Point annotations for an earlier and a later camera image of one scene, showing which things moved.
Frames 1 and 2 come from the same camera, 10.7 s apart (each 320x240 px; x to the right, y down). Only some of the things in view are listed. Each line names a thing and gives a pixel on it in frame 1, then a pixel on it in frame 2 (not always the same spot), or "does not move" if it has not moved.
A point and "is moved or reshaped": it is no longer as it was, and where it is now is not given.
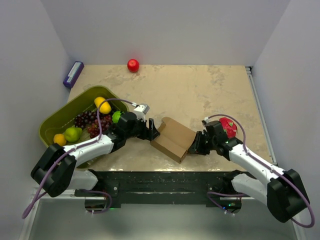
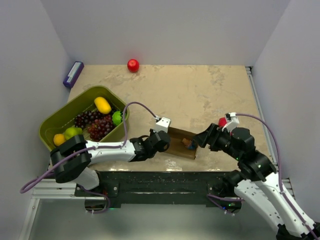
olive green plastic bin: [64, 119] does not move
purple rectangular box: [73, 75] does not move
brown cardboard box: [173, 139] is moved or reshaped
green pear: [73, 134] does not move
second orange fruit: [59, 139] does not move
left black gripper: [150, 134] → [151, 133]
